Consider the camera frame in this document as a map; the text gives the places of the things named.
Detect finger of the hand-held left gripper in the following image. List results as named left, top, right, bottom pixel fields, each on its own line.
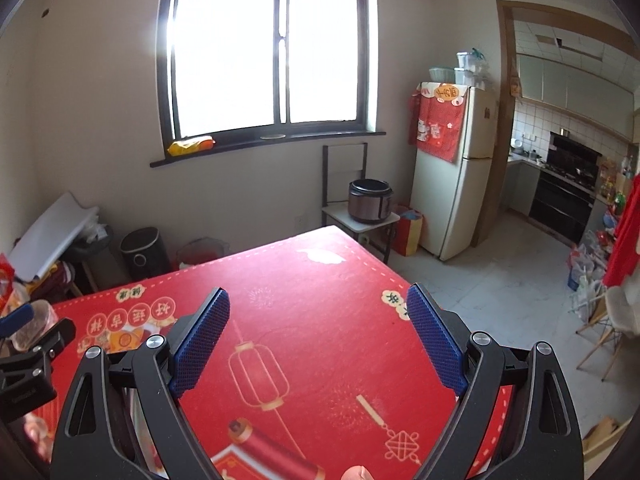
left=0, top=304, right=35, bottom=339
left=0, top=319, right=77, bottom=368

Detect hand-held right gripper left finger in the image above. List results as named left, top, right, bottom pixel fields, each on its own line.
left=50, top=286, right=232, bottom=480

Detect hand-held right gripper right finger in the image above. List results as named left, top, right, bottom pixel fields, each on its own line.
left=406, top=282, right=585, bottom=480

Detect bowl covered with plastic wrap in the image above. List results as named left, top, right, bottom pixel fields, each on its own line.
left=10, top=300, right=60, bottom=353

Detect red snack bag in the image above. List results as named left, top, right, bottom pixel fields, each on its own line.
left=0, top=252, right=16, bottom=311

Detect maroon cloth bundle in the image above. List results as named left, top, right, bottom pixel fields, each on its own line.
left=27, top=260, right=76, bottom=303

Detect black side table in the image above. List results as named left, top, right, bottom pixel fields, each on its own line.
left=62, top=220, right=116, bottom=291

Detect red waste bin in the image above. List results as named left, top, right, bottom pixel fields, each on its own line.
left=176, top=239, right=231, bottom=271

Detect white rolled board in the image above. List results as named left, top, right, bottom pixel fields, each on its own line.
left=7, top=191, right=101, bottom=281

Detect red printed tablecloth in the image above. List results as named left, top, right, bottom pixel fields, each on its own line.
left=22, top=225, right=518, bottom=480

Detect red and yellow bag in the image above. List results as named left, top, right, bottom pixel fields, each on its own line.
left=392, top=203, right=425, bottom=257

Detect white refrigerator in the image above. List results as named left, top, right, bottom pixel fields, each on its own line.
left=411, top=81, right=501, bottom=262

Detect dark rice cooker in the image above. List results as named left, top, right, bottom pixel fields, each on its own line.
left=348, top=178, right=393, bottom=224

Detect plastic bags pile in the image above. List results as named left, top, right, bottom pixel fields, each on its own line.
left=565, top=230, right=616, bottom=321

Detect black stove oven unit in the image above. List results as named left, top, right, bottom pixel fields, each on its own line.
left=529, top=162, right=598, bottom=246

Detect white chair wooden legs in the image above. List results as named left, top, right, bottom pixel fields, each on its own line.
left=575, top=285, right=640, bottom=381

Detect cardboard piece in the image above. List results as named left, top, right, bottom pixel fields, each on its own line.
left=582, top=416, right=633, bottom=461

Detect yellow orange packet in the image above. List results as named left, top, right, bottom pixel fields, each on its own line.
left=167, top=136, right=216, bottom=157

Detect red hanging cloth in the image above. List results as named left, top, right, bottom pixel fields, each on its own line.
left=602, top=172, right=640, bottom=288

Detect red printed fridge cloth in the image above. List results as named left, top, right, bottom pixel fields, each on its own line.
left=407, top=81, right=468, bottom=163

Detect black window sill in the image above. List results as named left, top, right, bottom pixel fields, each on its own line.
left=150, top=130, right=387, bottom=169

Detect black range hood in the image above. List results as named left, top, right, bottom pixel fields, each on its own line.
left=549, top=131, right=603, bottom=168

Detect bottles on counter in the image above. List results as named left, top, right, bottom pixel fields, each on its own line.
left=597, top=155, right=636, bottom=201

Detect clear plastic containers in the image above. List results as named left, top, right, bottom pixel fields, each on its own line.
left=454, top=49, right=493, bottom=87

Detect window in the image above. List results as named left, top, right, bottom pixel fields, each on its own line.
left=156, top=0, right=378, bottom=141

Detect black frame chair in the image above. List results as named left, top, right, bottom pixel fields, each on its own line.
left=320, top=142, right=401, bottom=265

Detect wooden door frame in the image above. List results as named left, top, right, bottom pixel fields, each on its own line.
left=472, top=0, right=640, bottom=248

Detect kitchen wall cabinets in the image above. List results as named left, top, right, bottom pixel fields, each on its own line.
left=515, top=52, right=636, bottom=143

